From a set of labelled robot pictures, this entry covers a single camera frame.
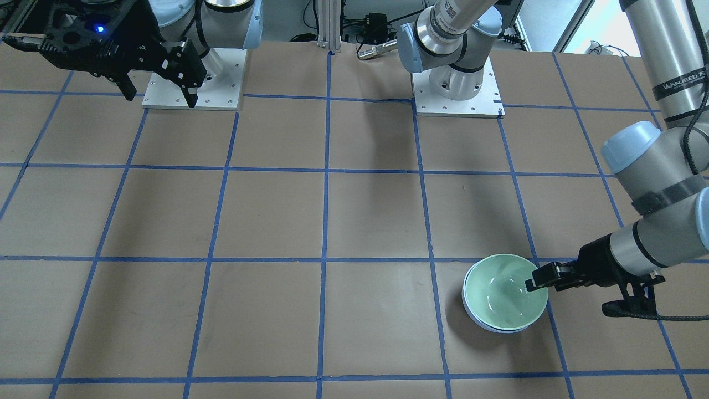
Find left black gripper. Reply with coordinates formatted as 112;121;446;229
525;233;665;319

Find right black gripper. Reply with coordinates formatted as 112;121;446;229
3;1;207;108

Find green bowl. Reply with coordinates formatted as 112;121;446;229
464;253;549;329

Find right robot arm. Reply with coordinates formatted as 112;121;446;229
3;1;263;110

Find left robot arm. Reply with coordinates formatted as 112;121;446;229
397;1;708;321

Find blue bowl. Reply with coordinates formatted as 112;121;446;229
462;265;546;334

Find silver metal cylinder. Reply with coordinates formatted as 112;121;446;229
356;39;398;61

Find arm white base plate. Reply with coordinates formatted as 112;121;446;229
142;48;246;111
411;58;506;118

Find aluminium frame post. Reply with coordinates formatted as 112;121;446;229
314;0;342;54

